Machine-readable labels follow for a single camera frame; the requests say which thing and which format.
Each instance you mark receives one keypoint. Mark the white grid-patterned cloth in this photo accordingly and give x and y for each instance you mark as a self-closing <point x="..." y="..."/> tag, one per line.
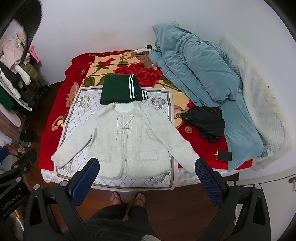
<point x="76" y="111"/>

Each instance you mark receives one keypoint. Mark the light blue quilt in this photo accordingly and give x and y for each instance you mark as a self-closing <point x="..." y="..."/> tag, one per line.
<point x="196" y="69"/>

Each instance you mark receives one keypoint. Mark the white cabinet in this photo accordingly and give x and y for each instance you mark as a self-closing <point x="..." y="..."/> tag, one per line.
<point x="277" y="197"/>

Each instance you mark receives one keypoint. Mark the pink clothing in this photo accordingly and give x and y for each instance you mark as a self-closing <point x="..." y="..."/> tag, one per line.
<point x="11" y="48"/>

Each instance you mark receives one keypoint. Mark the white fuzzy jacket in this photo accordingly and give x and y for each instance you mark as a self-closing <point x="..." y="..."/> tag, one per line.
<point x="129" y="139"/>

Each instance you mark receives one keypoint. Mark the white textured blanket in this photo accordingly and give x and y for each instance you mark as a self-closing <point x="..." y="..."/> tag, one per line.
<point x="261" y="111"/>

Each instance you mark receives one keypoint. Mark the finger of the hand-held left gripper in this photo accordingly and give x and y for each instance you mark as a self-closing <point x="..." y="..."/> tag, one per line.
<point x="25" y="160"/>

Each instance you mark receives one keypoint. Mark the green pants with white stripes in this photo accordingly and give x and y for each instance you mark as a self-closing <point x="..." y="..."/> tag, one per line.
<point x="115" y="90"/>

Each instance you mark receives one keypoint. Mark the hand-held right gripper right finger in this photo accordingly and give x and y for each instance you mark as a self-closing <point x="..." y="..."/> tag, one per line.
<point x="208" y="185"/>

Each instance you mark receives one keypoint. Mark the person's foot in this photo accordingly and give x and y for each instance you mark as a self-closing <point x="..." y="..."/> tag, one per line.
<point x="140" y="199"/>
<point x="116" y="198"/>

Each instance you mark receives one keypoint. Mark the person's right foot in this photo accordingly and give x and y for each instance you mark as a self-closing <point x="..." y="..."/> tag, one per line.
<point x="140" y="199"/>

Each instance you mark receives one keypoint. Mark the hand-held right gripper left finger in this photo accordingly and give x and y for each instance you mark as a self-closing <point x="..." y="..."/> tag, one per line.
<point x="85" y="180"/>

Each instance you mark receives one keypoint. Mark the checkered bed sheet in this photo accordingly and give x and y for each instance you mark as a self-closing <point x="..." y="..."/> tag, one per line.
<point x="185" y="177"/>

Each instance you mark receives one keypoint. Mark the pink hanger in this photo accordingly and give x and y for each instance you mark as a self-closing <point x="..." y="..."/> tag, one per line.
<point x="34" y="52"/>

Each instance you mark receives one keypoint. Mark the person's left foot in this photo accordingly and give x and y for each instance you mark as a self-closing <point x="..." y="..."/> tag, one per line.
<point x="116" y="198"/>

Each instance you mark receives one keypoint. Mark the white puffer jacket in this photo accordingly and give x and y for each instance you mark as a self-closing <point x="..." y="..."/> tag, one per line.
<point x="19" y="74"/>

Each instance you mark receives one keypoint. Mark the dark green garment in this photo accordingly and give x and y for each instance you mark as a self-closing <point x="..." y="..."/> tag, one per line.
<point x="4" y="99"/>

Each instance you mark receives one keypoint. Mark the olive puffer jacket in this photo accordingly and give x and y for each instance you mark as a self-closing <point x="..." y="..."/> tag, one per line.
<point x="33" y="70"/>

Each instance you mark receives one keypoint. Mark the black phone with orange case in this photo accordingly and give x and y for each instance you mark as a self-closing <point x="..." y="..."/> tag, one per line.
<point x="225" y="155"/>

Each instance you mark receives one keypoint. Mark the person's dark pants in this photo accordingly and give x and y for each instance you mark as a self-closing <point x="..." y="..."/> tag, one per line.
<point x="115" y="222"/>

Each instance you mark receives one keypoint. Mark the red floral blanket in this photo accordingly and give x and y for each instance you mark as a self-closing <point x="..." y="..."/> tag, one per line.
<point x="55" y="111"/>

